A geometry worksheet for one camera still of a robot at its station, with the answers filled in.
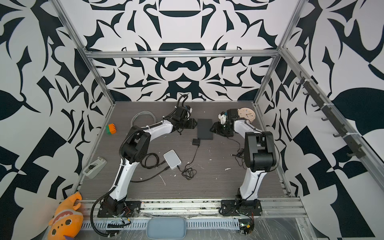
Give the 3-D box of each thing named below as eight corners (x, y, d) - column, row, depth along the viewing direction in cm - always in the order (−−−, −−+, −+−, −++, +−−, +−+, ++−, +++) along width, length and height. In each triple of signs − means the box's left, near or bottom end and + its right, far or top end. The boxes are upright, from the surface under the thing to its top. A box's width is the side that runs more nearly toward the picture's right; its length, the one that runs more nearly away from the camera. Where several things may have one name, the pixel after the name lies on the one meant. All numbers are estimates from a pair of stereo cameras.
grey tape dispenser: (86, 175, 87) (81, 172, 83) (103, 159, 93) (99, 155, 89) (92, 180, 85) (87, 177, 81) (109, 163, 91) (105, 160, 87)
